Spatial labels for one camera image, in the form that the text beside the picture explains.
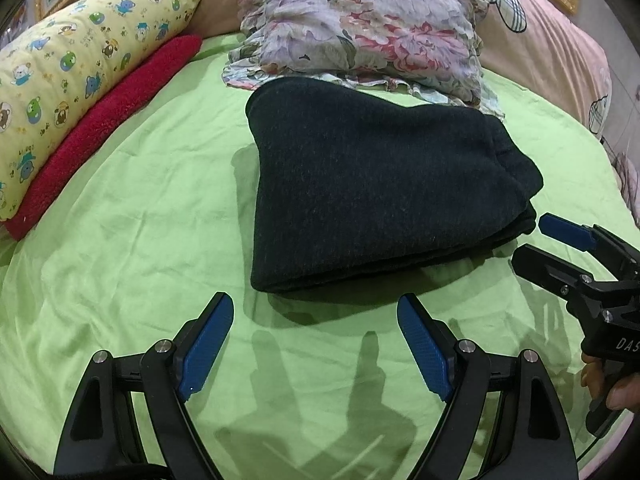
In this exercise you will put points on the green bed sheet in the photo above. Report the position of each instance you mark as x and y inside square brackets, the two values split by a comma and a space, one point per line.
[150, 220]

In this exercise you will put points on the floral ruffled pillow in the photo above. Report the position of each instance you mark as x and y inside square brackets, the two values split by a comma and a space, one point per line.
[360, 25]

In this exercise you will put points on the pink printed blanket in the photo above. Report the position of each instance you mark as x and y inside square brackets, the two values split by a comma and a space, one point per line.
[545, 45]

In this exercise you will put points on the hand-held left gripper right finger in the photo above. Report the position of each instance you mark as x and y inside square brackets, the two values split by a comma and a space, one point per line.
[425, 355]

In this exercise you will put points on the person's right hand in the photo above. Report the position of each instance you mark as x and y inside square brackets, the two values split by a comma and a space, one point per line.
[625, 392]

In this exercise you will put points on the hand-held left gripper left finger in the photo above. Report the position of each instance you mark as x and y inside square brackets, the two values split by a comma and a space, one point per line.
[207, 345]

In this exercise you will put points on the red towel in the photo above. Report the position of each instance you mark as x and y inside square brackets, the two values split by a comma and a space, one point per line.
[110, 125]

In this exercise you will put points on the dark pants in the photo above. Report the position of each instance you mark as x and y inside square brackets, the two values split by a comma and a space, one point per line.
[370, 180]

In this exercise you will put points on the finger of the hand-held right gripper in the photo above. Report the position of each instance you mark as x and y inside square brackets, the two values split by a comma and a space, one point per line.
[565, 230]
[545, 267]

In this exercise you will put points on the yellow animal print pillow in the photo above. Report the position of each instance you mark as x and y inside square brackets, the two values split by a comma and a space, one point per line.
[75, 70]

